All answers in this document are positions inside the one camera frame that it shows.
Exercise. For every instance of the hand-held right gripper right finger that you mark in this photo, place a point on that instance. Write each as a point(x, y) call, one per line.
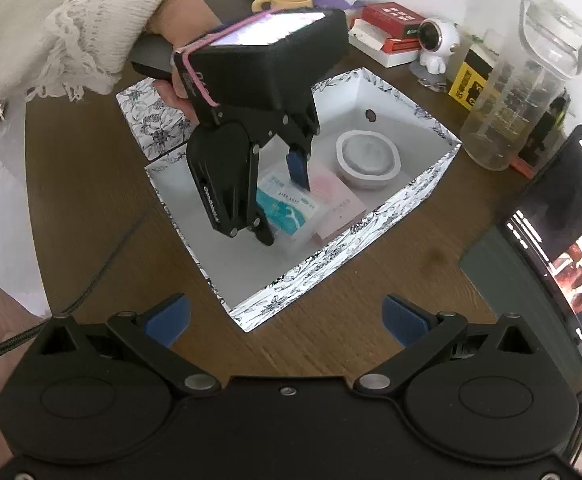
point(404, 321)

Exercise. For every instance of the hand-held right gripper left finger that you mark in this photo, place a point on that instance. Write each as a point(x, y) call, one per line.
point(168, 319)

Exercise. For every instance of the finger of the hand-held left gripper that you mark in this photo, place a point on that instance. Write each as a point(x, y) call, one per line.
point(298, 170)
point(223, 180)

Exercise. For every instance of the blue tissue packet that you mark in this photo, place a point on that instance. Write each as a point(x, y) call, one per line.
point(291, 210)

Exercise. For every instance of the floral paper storage box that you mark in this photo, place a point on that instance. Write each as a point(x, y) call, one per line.
point(396, 110)

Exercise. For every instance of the wooden desktop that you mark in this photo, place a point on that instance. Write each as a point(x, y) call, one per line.
point(96, 210)

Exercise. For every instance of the person's left hand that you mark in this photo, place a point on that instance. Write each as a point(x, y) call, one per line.
point(186, 20)

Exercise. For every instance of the pink tissue packet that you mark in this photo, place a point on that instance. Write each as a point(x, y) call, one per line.
point(338, 201)

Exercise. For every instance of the yellow mug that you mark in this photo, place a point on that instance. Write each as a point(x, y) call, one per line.
point(291, 0)

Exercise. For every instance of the floral paper box lid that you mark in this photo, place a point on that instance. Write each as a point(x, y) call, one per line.
point(146, 115)

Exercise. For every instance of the white flat box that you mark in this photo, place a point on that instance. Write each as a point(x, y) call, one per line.
point(371, 42)

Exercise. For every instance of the dark green tablet case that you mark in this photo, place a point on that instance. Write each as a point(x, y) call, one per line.
point(501, 280)

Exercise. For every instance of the red box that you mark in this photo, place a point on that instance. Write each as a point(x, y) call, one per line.
point(393, 16)

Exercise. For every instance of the white astronaut figurine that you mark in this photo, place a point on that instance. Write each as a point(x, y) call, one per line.
point(438, 40)

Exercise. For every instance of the black tablet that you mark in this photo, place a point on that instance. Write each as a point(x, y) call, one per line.
point(551, 200)

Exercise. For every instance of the orange small item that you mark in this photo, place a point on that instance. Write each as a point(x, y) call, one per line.
point(521, 167)

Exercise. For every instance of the yellow black box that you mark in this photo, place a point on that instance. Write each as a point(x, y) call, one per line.
point(471, 80)

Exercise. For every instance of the clear plastic water bottle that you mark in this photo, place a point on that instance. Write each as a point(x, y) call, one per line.
point(516, 95)

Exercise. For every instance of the black item behind bottle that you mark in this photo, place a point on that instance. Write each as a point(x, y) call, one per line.
point(548, 130)

